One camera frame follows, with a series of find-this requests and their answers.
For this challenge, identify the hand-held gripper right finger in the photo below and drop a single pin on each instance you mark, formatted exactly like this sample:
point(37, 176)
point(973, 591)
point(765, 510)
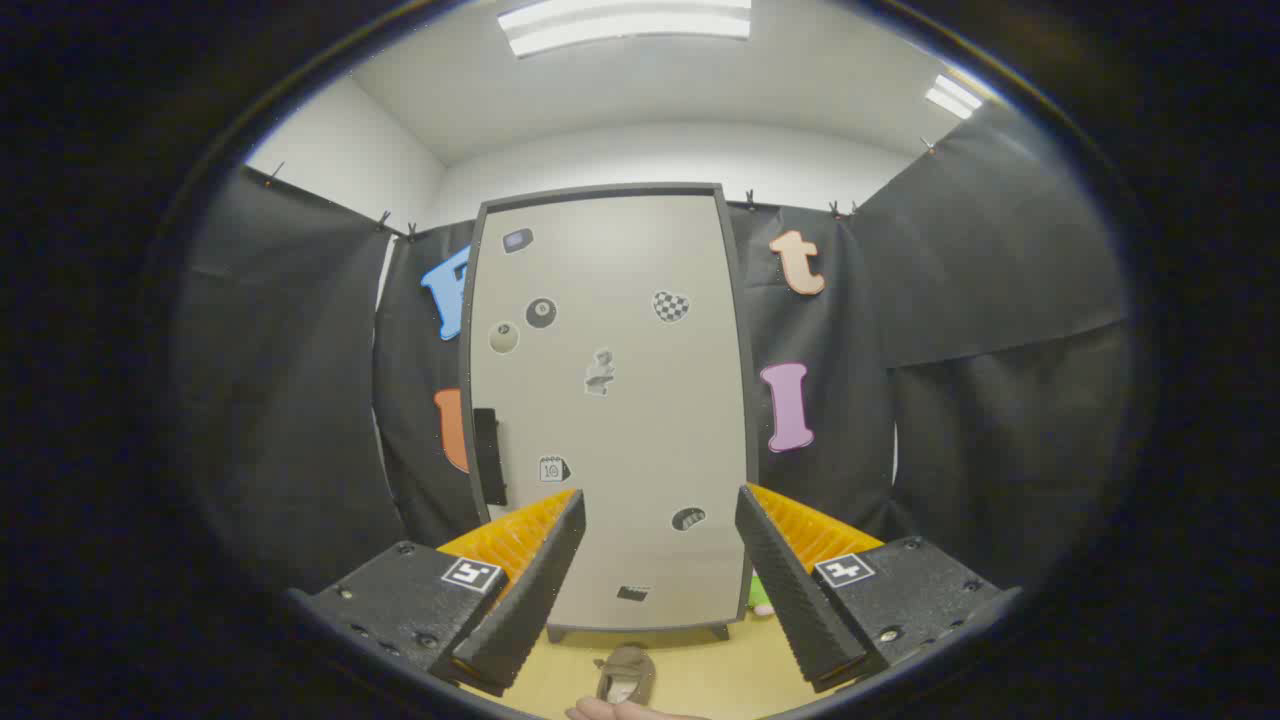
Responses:
point(785, 590)

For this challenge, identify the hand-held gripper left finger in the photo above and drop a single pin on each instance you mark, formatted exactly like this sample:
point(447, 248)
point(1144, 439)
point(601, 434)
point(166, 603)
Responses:
point(535, 590)

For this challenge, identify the brown fuzzy shoe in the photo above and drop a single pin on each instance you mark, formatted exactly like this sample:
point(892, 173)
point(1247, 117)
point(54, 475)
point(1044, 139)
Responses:
point(626, 672)

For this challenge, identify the beige shoe cabinet door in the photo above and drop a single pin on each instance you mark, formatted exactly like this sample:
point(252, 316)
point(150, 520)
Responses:
point(620, 430)

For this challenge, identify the grey shoe cabinet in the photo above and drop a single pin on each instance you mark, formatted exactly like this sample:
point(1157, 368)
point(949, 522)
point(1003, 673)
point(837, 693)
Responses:
point(600, 189)

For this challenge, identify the green and pink plush toy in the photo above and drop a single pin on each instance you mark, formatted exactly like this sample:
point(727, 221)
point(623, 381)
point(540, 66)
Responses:
point(761, 597)

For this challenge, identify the black backdrop cloth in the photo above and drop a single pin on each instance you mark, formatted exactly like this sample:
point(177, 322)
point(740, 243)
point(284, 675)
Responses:
point(280, 400)

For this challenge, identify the small ceiling light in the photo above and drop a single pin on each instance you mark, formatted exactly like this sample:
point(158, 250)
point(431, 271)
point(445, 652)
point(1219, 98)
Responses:
point(953, 97)

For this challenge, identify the long ceiling light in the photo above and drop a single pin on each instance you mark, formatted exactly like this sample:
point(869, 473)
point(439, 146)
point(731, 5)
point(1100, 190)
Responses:
point(625, 25)

